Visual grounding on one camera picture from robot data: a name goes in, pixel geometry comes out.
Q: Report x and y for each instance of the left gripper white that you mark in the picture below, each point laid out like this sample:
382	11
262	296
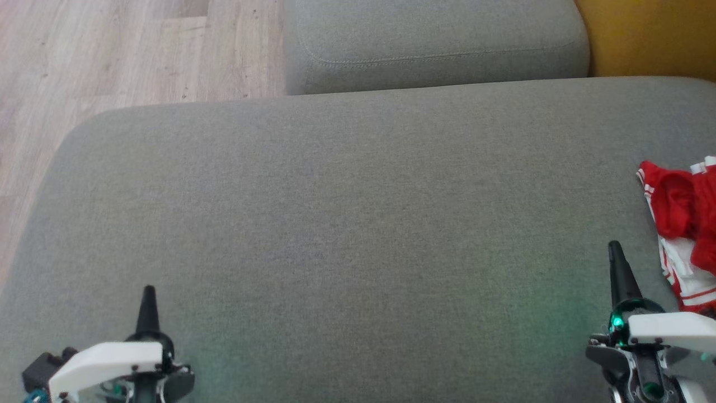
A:
106	364

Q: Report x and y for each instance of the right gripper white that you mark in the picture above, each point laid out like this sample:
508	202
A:
665	333

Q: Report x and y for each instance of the red and white jersey shirt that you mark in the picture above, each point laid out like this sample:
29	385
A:
691	285

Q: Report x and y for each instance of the large grey sofa seat cushion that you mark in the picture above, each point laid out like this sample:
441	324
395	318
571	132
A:
335	196

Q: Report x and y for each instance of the wide yellow sofa backrest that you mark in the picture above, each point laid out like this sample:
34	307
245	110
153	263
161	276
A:
654	33

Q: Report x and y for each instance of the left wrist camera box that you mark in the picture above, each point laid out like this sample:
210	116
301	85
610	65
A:
45	366

